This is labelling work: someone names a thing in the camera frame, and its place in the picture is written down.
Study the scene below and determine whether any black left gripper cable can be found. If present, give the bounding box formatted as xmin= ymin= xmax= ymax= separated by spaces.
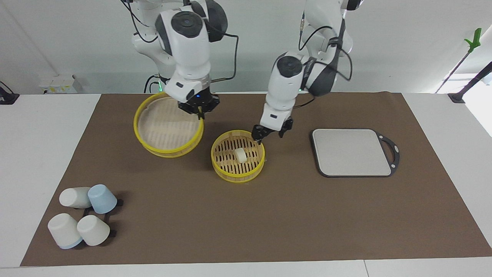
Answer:
xmin=298 ymin=10 xmax=353 ymax=109

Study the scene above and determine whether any yellow bamboo steamer lid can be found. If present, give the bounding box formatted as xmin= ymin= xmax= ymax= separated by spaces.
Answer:
xmin=133 ymin=92 xmax=204 ymax=159

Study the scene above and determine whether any green clip on pole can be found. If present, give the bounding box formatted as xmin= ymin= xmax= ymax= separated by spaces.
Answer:
xmin=434 ymin=28 xmax=482 ymax=94

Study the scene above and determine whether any white grey-rimmed cutting board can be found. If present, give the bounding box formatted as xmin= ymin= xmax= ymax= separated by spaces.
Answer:
xmin=310 ymin=128 xmax=401 ymax=178

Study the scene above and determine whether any black table clamp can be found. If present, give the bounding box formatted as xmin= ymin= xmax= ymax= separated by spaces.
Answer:
xmin=0 ymin=81 xmax=20 ymax=105

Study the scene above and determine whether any black angled stand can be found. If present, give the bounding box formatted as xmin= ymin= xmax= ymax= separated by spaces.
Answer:
xmin=448 ymin=61 xmax=492 ymax=104

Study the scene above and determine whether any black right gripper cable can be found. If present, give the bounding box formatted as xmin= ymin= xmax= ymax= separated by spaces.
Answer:
xmin=119 ymin=0 xmax=239 ymax=83

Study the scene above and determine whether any light blue plastic cup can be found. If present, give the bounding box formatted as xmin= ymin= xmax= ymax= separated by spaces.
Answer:
xmin=88 ymin=184 xmax=118 ymax=214

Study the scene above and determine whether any brown table mat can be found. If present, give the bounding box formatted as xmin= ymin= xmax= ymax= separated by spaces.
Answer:
xmin=20 ymin=92 xmax=492 ymax=267

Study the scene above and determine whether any black cup rack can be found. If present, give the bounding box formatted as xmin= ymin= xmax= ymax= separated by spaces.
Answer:
xmin=82 ymin=199 xmax=124 ymax=238

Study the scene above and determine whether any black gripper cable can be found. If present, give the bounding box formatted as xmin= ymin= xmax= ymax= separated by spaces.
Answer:
xmin=298 ymin=10 xmax=353 ymax=109
xmin=119 ymin=0 xmax=239 ymax=83

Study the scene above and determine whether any white plastic cup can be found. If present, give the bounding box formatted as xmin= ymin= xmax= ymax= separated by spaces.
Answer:
xmin=77 ymin=215 xmax=111 ymax=247
xmin=59 ymin=187 xmax=93 ymax=209
xmin=48 ymin=213 xmax=83 ymax=249

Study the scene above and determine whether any yellow bamboo steamer basket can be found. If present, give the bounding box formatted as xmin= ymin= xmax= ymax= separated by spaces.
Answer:
xmin=211 ymin=130 xmax=266 ymax=184

